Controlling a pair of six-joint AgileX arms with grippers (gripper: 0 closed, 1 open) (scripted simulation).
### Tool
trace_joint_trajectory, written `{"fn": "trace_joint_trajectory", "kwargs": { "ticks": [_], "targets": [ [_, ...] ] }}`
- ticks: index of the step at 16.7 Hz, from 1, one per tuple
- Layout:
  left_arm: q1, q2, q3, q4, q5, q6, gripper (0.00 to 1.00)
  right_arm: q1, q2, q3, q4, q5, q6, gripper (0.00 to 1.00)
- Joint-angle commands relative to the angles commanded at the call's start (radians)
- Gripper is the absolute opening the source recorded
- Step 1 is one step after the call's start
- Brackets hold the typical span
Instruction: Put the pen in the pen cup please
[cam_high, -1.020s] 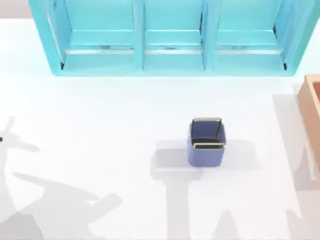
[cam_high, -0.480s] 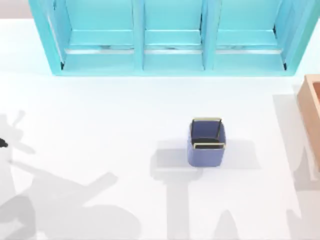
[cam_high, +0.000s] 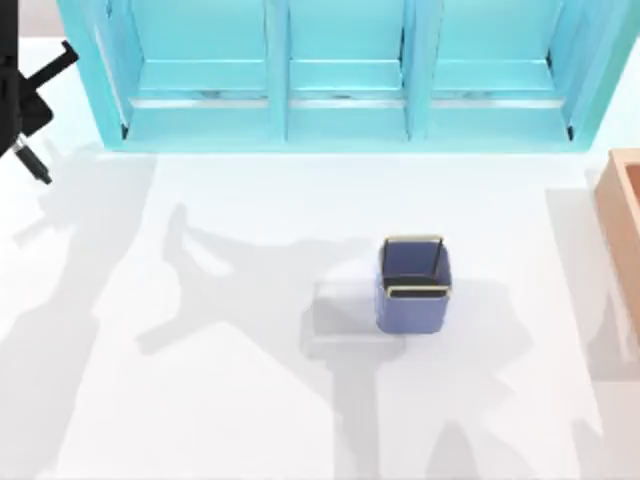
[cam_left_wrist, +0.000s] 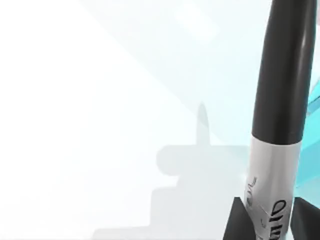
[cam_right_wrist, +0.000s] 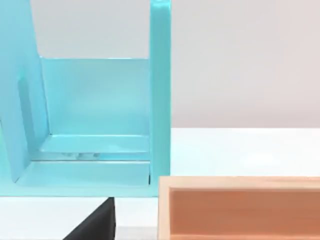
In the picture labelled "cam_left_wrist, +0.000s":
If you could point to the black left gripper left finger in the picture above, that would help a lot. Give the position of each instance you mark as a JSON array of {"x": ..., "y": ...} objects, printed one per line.
[{"x": 237, "y": 222}]

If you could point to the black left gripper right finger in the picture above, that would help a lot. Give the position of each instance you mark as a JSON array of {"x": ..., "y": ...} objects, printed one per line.
[{"x": 306, "y": 220}]

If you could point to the black and silver marker pen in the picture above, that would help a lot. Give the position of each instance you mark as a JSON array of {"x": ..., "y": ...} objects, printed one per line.
[{"x": 282, "y": 100}]

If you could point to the light blue rack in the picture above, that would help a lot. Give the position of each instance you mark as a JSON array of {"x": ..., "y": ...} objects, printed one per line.
[{"x": 308, "y": 170}]

